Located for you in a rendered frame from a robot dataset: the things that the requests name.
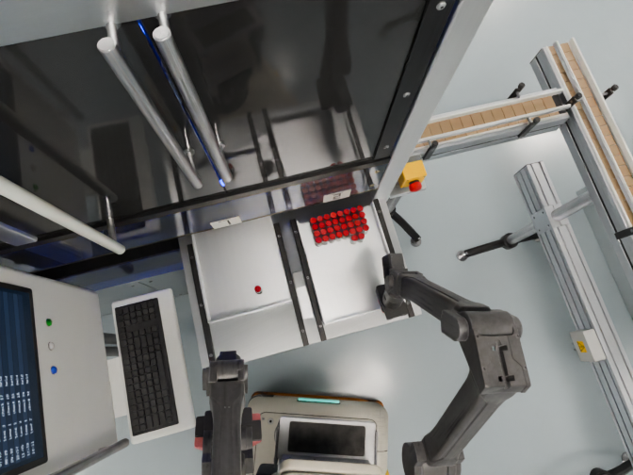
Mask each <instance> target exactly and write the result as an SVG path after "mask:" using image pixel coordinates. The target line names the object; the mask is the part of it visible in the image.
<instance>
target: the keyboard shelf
mask: <svg viewBox="0 0 633 475"><path fill-rule="evenodd" d="M153 298H158V302H159V308H160V314H161V319H162V325H163V331H164V337H165V342H166V348H167V354H168V359H169V365H170V375H171V380H172V386H173V392H174V398H175V403H176V409H177V415H178V420H179V423H178V424H176V425H172V426H170V427H166V428H163V429H159V430H156V431H152V432H148V433H146V434H140V435H136V436H133V435H132V428H131V421H130V415H129V408H128V401H127V395H126V388H125V381H124V375H123V367H122V355H121V348H120V341H119V335H118V328H117V322H116V315H115V308H116V307H120V306H124V305H128V304H131V303H138V302H142V301H146V300H150V299H153ZM112 311H113V319H114V325H115V332H116V338H117V345H118V352H119V357H117V358H113V359H109V360H106V361H107V367H108V375H109V382H110V389H111V396H112V403H113V410H114V418H119V417H122V416H126V415H127V418H128V425H129V433H130V439H131V443H132V444H138V443H141V442H145V441H148V440H152V439H155V438H158V437H162V436H165V435H169V434H175V433H178V432H182V431H184V430H188V429H191V428H194V427H195V426H196V419H195V414H194V408H193V403H192V398H191V393H190V387H189V381H188V377H187V367H186V361H185V356H184V351H183V345H182V340H181V335H180V329H179V324H178V319H177V313H176V308H175V302H174V298H173V292H172V289H170V288H166V289H162V290H158V291H155V292H151V293H147V294H143V295H139V296H136V297H132V298H128V299H124V300H120V301H116V302H114V303H113V304H112Z"/></svg>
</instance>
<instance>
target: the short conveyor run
mask: <svg viewBox="0 0 633 475"><path fill-rule="evenodd" d="M524 87H525V83H523V82H521V83H519V85H518V88H516V89H515V90H514V91H513V92H512V93H511V95H510V96H509V97H508V99H505V100H501V101H497V102H492V103H489V104H485V105H480V106H472V107H469V108H465V109H460V110H456V111H452V112H448V113H444V114H439V115H435V116H431V118H430V121H429V123H428V124H427V126H426V128H425V130H424V132H423V134H422V136H421V138H420V139H419V141H418V143H417V144H416V146H415V148H414V151H413V152H412V154H411V156H415V155H421V158H422V159H421V160H422V161H423V162H425V161H429V160H433V159H437V158H441V157H445V156H453V155H456V154H460V153H464V152H468V151H473V150H477V149H480V148H484V147H488V146H493V145H497V144H500V143H504V142H508V141H513V140H517V139H523V138H527V137H532V136H536V135H540V134H543V133H547V132H552V131H557V130H558V129H559V128H560V127H561V126H562V125H563V124H565V123H566V122H567V121H568V120H569V119H570V116H569V115H568V112H566V110H565V109H569V108H570V107H571V104H569V105H565V106H564V105H563V104H562V101H561V99H560V97H559V94H560V93H562V92H563V91H564V89H558V90H557V88H554V89H551V90H543V91H538V92H534V93H531V94H526V95H522V96H521V95H520V91H521V90H522V89H523V88H524ZM516 96H517V97H516Z"/></svg>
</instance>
